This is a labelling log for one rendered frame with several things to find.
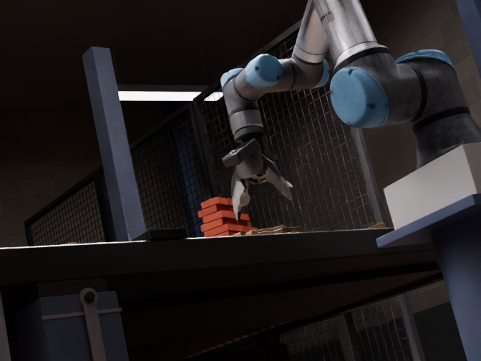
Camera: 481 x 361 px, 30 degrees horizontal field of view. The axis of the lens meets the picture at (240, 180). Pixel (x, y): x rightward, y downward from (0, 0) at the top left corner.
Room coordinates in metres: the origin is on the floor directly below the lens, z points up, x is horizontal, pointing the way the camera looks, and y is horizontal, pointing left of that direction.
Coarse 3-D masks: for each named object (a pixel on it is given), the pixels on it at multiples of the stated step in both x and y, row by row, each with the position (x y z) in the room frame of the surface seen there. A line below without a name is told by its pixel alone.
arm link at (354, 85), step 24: (312, 0) 1.62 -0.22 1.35; (336, 0) 1.58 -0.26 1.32; (336, 24) 1.58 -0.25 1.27; (360, 24) 1.58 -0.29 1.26; (336, 48) 1.60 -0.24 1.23; (360, 48) 1.56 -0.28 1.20; (384, 48) 1.57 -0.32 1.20; (336, 72) 1.57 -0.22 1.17; (360, 72) 1.54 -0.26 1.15; (384, 72) 1.56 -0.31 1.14; (408, 72) 1.59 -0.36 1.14; (336, 96) 1.60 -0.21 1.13; (360, 96) 1.55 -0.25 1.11; (384, 96) 1.55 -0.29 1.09; (408, 96) 1.58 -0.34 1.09; (360, 120) 1.58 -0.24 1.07; (384, 120) 1.59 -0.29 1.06; (408, 120) 1.64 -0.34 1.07
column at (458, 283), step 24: (432, 216) 1.58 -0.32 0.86; (456, 216) 1.57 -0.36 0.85; (480, 216) 1.60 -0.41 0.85; (384, 240) 1.70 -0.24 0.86; (408, 240) 1.70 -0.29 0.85; (432, 240) 1.77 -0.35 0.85; (456, 240) 1.62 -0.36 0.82; (480, 240) 1.60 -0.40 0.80; (456, 264) 1.63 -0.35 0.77; (480, 264) 1.60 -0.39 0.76; (456, 288) 1.65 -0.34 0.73; (480, 288) 1.61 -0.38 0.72; (456, 312) 1.67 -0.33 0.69; (480, 312) 1.62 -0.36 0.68; (480, 336) 1.63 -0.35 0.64; (480, 360) 1.64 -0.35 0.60
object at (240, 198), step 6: (240, 186) 2.01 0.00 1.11; (246, 186) 2.02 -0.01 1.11; (234, 192) 2.02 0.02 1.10; (240, 192) 2.01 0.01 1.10; (246, 192) 2.02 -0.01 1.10; (234, 198) 2.02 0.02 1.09; (240, 198) 2.02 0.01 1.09; (246, 198) 2.06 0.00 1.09; (234, 204) 2.03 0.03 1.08; (240, 204) 2.03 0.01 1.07; (246, 204) 2.07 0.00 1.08; (234, 210) 2.03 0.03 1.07; (240, 210) 2.03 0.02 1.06
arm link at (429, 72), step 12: (396, 60) 1.65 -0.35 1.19; (408, 60) 1.63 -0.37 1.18; (420, 60) 1.62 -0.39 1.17; (432, 60) 1.62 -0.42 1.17; (444, 60) 1.63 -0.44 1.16; (420, 72) 1.60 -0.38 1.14; (432, 72) 1.61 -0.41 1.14; (444, 72) 1.63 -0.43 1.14; (456, 72) 1.67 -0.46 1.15; (420, 84) 1.59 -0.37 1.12; (432, 84) 1.61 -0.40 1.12; (444, 84) 1.62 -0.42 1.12; (456, 84) 1.64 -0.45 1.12; (432, 96) 1.61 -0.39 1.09; (444, 96) 1.62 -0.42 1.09; (456, 96) 1.63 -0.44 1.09; (420, 108) 1.62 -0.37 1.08; (432, 108) 1.63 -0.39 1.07; (444, 108) 1.62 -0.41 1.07; (420, 120) 1.65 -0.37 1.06
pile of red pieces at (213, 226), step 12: (204, 204) 2.84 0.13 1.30; (216, 204) 2.82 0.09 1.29; (228, 204) 2.87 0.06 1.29; (204, 216) 2.84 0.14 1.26; (216, 216) 2.82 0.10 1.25; (228, 216) 2.83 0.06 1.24; (240, 216) 2.90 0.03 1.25; (204, 228) 2.84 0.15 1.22; (216, 228) 2.82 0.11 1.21; (228, 228) 2.80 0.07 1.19; (240, 228) 2.86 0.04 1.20; (252, 228) 2.93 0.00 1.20
